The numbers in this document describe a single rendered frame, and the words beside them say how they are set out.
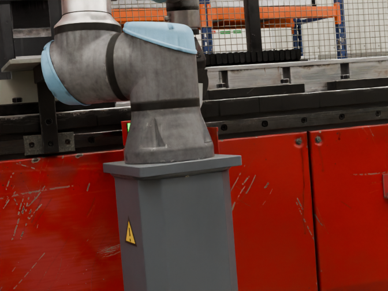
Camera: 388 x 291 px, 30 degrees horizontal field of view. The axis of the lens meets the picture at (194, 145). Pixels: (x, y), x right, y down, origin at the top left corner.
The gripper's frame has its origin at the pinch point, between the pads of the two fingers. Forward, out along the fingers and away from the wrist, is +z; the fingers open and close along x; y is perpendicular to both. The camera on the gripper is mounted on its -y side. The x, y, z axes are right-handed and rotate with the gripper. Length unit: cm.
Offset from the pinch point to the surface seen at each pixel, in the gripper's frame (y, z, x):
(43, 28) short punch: 36, -23, 31
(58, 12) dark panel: 89, -30, 24
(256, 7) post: 119, -30, -57
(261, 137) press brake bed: 25.0, 9.7, -25.2
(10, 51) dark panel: 86, -18, 41
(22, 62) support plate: 7.4, -14.9, 36.9
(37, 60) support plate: 7.7, -15.0, 33.6
